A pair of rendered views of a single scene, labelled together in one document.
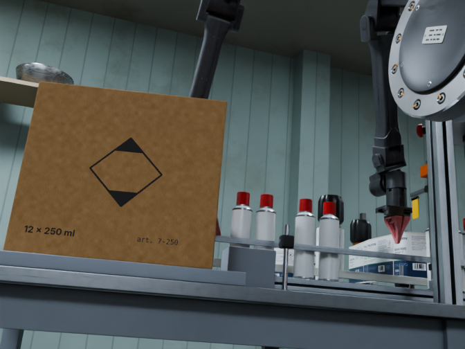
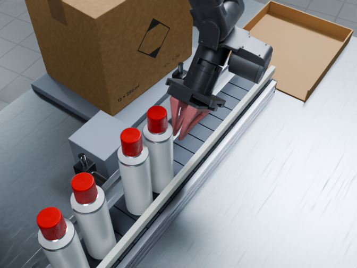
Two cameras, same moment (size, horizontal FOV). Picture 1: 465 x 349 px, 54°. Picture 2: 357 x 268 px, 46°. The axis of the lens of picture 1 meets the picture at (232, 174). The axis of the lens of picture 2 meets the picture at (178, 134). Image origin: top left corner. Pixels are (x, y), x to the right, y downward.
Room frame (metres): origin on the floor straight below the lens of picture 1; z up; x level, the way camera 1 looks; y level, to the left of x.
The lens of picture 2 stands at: (1.49, -0.35, 1.58)
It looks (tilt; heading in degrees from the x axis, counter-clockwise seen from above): 49 degrees down; 134
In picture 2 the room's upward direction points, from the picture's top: straight up
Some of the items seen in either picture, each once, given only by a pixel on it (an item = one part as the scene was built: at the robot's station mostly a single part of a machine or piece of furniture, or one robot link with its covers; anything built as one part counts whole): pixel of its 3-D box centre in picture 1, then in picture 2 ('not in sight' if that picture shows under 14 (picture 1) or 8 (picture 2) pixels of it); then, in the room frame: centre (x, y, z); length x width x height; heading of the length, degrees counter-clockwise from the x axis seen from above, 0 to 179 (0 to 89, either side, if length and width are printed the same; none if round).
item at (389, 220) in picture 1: (400, 227); not in sight; (1.27, -0.49, 1.05); 0.07 x 0.07 x 0.09; 9
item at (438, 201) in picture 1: (441, 169); not in sight; (1.06, -0.51, 1.16); 0.04 x 0.04 x 0.67; 8
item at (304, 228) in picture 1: (304, 238); (93, 217); (1.16, -0.20, 0.98); 0.05 x 0.05 x 0.20
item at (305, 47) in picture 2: not in sight; (286, 45); (1.06, 0.54, 0.85); 0.30 x 0.26 x 0.04; 98
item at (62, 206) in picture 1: (131, 190); (115, 20); (0.79, 0.17, 0.99); 0.30 x 0.24 x 0.27; 94
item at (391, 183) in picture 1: (394, 182); not in sight; (1.27, -0.47, 1.18); 0.07 x 0.06 x 0.07; 15
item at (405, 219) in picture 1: (393, 226); not in sight; (1.27, -0.46, 1.05); 0.07 x 0.07 x 0.09; 9
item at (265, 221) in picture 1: (264, 234); (135, 173); (1.15, -0.09, 0.98); 0.05 x 0.05 x 0.20
